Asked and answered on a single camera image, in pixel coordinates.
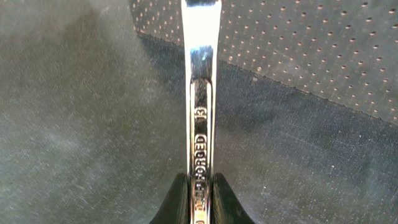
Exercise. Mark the steel wrench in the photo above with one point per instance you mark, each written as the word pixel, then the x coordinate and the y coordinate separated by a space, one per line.
pixel 201 93

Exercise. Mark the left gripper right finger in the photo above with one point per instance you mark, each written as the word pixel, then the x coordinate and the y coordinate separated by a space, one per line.
pixel 227 205

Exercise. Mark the black pegboard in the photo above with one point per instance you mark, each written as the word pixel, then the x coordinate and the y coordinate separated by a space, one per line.
pixel 311 40

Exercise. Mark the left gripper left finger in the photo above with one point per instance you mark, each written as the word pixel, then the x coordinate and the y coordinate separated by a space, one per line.
pixel 174 205

